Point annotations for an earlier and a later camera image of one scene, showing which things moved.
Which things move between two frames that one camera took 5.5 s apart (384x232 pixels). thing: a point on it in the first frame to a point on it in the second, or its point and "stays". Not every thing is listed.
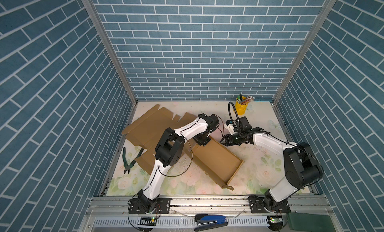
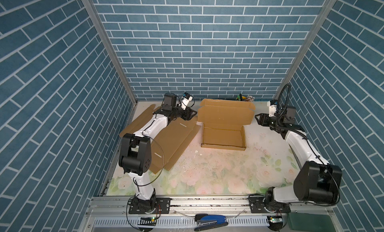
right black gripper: x=227 y=140 to x=263 y=117
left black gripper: x=202 y=143 to x=186 y=115
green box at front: x=310 y=222 stays
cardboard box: x=219 y=162 to x=223 y=123
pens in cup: x=244 y=101 stays
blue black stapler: x=206 y=222 stays
